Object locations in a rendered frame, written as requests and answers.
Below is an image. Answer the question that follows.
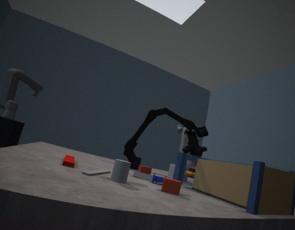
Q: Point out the l-shaped crank handle with blue knob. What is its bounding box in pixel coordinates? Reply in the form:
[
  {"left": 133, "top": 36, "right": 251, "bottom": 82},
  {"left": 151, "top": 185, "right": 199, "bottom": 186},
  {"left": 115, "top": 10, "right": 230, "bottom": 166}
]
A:
[{"left": 133, "top": 170, "right": 164, "bottom": 183}]

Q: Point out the reddish-brown box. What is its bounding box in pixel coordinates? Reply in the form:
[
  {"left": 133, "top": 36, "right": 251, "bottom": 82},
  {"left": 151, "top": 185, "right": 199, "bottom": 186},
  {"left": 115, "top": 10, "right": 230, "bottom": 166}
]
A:
[
  {"left": 138, "top": 165, "right": 152, "bottom": 174},
  {"left": 161, "top": 178, "right": 181, "bottom": 196}
]

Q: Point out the red flat bar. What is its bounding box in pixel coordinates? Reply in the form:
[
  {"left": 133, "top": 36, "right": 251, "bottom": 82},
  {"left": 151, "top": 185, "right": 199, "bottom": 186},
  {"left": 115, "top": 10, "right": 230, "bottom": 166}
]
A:
[{"left": 62, "top": 155, "right": 75, "bottom": 168}]

